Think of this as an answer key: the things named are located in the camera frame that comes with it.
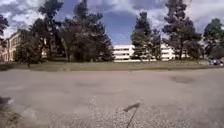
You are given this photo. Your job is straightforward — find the white building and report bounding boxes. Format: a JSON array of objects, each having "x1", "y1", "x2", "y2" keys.
[{"x1": 111, "y1": 43, "x2": 177, "y2": 63}]

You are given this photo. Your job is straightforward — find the row of pine trees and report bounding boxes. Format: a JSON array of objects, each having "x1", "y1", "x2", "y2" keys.
[{"x1": 0, "y1": 0, "x2": 224, "y2": 66}]

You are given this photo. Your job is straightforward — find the tan building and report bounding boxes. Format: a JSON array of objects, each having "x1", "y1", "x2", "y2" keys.
[{"x1": 0, "y1": 31, "x2": 22, "y2": 63}]

